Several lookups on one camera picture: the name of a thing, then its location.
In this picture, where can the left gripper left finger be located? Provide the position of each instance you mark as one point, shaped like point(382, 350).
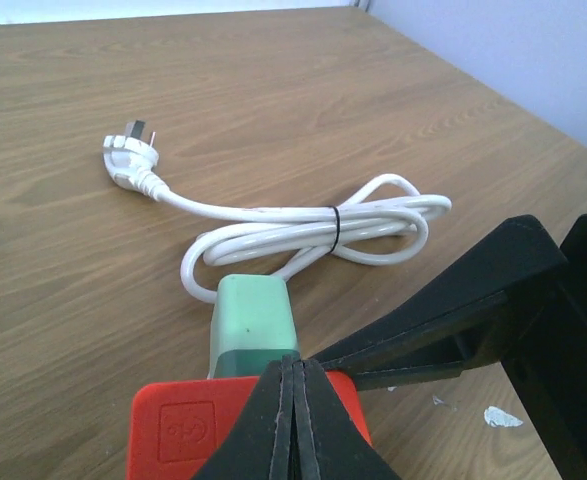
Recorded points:
point(260, 443)

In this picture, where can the white debris piece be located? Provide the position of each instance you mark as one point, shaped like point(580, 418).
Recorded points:
point(498, 418)

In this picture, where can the red cube socket adapter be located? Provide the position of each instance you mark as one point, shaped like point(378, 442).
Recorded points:
point(176, 427)

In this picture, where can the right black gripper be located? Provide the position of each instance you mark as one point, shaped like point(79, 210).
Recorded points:
point(473, 313)

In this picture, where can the green plug adapter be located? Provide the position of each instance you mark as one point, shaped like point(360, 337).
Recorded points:
point(252, 325)

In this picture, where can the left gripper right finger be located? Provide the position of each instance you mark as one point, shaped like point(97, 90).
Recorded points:
point(326, 443)

